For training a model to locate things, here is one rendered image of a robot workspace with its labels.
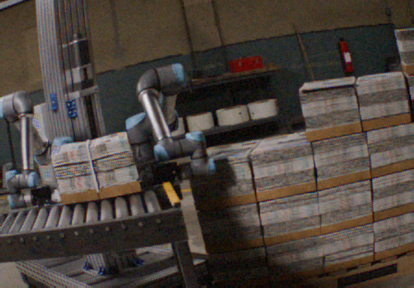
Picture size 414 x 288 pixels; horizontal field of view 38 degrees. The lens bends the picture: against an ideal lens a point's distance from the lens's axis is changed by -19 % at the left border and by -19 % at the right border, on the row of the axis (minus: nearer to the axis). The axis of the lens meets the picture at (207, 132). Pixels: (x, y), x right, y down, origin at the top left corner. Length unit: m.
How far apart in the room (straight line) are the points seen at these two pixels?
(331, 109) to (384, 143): 0.33
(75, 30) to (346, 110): 1.52
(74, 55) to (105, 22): 6.22
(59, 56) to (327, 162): 1.49
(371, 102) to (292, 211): 0.65
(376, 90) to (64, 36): 1.69
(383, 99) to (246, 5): 7.04
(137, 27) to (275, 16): 2.02
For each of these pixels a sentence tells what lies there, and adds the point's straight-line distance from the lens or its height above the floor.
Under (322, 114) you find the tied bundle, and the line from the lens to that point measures 3.07.
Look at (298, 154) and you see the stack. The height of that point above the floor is 0.79.
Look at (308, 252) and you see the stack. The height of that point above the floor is 0.29.
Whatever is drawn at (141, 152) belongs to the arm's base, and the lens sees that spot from 3.62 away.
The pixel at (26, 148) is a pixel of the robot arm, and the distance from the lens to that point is 3.06.
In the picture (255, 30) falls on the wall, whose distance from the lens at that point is 9.95.
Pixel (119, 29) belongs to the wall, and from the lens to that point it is 9.75.
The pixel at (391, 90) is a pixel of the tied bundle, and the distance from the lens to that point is 3.05.
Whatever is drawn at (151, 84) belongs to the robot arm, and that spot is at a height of 1.20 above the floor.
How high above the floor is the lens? 1.33
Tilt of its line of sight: 7 degrees down
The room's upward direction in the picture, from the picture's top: 11 degrees counter-clockwise
